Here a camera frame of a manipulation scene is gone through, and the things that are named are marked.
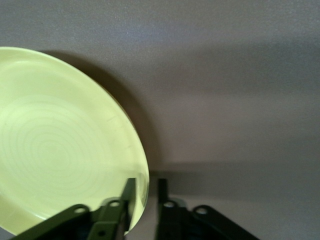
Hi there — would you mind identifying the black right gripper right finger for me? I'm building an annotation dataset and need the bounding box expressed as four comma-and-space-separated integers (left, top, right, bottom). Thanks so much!
154, 178, 261, 240

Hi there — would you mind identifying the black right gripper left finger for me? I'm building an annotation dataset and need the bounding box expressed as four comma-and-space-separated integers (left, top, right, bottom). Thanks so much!
13, 177, 137, 240

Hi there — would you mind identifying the yellow plastic plate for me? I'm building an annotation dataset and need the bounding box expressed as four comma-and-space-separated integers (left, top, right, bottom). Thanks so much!
0, 46, 151, 237

